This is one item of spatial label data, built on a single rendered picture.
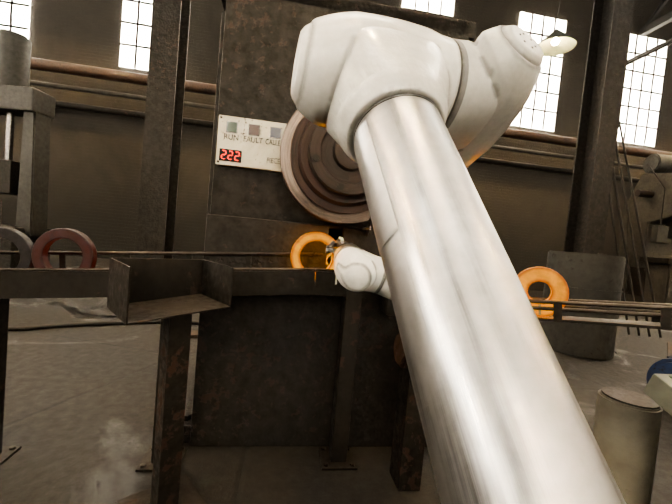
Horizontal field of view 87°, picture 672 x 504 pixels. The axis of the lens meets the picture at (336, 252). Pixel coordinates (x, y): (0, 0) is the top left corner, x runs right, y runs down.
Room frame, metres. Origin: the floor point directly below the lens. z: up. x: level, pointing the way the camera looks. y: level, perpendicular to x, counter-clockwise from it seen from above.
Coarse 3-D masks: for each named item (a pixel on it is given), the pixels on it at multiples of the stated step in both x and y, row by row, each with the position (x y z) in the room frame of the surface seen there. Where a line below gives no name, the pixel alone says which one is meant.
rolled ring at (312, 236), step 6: (306, 234) 1.28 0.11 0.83; (312, 234) 1.28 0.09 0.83; (318, 234) 1.29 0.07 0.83; (324, 234) 1.29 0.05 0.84; (300, 240) 1.28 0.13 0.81; (306, 240) 1.28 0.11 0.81; (312, 240) 1.28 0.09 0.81; (318, 240) 1.29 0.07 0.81; (324, 240) 1.29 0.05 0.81; (330, 240) 1.29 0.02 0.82; (294, 246) 1.27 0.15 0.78; (300, 246) 1.28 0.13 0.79; (294, 252) 1.27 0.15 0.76; (300, 252) 1.28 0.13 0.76; (294, 258) 1.27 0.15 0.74; (294, 264) 1.27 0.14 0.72; (300, 264) 1.28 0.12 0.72; (330, 264) 1.30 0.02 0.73
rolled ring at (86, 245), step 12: (60, 228) 1.16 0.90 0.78; (36, 240) 1.15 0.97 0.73; (48, 240) 1.15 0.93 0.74; (72, 240) 1.16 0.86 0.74; (84, 240) 1.17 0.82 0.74; (36, 252) 1.15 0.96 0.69; (84, 252) 1.17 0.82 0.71; (96, 252) 1.20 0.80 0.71; (36, 264) 1.15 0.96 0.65; (48, 264) 1.17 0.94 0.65; (84, 264) 1.17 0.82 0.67
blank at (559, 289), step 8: (520, 272) 1.14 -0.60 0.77; (528, 272) 1.11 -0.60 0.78; (536, 272) 1.10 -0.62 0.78; (544, 272) 1.09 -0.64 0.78; (552, 272) 1.08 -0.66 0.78; (520, 280) 1.12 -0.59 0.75; (528, 280) 1.11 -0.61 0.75; (536, 280) 1.10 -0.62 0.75; (544, 280) 1.09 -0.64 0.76; (552, 280) 1.08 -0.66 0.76; (560, 280) 1.07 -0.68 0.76; (552, 288) 1.08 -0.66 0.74; (560, 288) 1.07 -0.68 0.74; (568, 288) 1.06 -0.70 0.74; (528, 296) 1.11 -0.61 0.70; (552, 296) 1.08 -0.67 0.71; (560, 296) 1.07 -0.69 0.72; (568, 296) 1.06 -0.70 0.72; (536, 304) 1.10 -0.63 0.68; (544, 304) 1.09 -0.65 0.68; (552, 304) 1.08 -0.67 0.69; (536, 312) 1.10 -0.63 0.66; (544, 312) 1.09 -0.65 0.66; (552, 312) 1.08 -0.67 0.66
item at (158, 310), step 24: (120, 264) 0.88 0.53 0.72; (144, 264) 1.03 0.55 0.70; (168, 264) 1.07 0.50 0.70; (192, 264) 1.12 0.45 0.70; (216, 264) 1.08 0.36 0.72; (120, 288) 0.87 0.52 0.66; (144, 288) 1.03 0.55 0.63; (168, 288) 1.08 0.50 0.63; (192, 288) 1.13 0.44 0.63; (216, 288) 1.07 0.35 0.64; (120, 312) 0.86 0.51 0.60; (144, 312) 0.92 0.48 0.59; (168, 312) 0.92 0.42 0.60; (192, 312) 0.93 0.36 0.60; (168, 336) 0.96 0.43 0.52; (168, 360) 0.96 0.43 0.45; (168, 384) 0.96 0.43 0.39; (168, 408) 0.97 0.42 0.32; (168, 432) 0.97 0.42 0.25; (168, 456) 0.97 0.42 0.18; (168, 480) 0.98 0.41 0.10
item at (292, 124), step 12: (300, 120) 1.25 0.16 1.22; (288, 132) 1.24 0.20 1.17; (288, 144) 1.24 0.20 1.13; (288, 156) 1.24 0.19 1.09; (288, 168) 1.24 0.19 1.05; (288, 180) 1.24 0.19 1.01; (300, 192) 1.25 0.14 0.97; (312, 204) 1.26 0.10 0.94; (324, 216) 1.26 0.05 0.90; (336, 216) 1.27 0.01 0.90; (348, 216) 1.28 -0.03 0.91; (360, 216) 1.28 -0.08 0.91
